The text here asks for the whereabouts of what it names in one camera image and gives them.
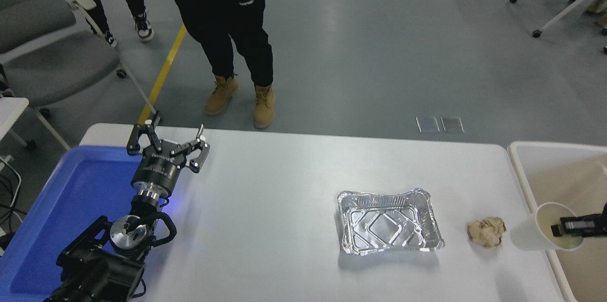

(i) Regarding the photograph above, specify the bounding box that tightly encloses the white floor cable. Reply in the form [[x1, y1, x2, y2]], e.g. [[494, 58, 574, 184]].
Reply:
[[0, 155, 22, 236]]

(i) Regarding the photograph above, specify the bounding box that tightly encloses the white rolling chair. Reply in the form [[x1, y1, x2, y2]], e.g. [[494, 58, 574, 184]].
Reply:
[[510, 0, 607, 39]]

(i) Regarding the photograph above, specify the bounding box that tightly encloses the white paper cup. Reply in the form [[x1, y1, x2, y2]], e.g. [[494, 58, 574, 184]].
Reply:
[[510, 202, 585, 251]]

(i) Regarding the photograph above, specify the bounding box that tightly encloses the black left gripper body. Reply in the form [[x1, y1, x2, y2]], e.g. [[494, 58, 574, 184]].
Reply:
[[131, 139, 188, 193]]

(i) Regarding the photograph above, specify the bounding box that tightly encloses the clear square floor plate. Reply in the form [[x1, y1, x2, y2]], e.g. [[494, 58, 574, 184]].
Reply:
[[441, 116, 464, 133], [416, 116, 440, 133]]

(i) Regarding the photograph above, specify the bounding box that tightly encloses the person with tan boots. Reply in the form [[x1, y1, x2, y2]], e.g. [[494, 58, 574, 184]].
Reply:
[[162, 0, 276, 129]]

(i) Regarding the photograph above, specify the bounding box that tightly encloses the crumpled tan paper ball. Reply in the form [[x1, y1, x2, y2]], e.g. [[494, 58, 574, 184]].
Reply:
[[467, 217, 507, 249]]

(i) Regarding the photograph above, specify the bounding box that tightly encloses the blue plastic tray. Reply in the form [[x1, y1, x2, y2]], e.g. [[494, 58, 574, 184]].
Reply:
[[0, 144, 143, 302]]

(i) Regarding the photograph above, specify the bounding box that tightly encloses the large pale bin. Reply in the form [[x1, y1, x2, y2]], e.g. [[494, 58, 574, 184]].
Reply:
[[507, 141, 607, 302]]

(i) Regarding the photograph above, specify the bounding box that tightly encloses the small white side table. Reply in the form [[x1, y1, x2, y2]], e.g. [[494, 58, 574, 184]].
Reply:
[[0, 97, 30, 141]]

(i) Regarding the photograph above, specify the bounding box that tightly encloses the grey office chair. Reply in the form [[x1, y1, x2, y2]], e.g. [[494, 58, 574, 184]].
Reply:
[[0, 0, 157, 151]]

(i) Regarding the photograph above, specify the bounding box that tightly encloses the silver foil tray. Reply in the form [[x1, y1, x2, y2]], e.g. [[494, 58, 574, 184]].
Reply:
[[338, 188, 445, 256]]

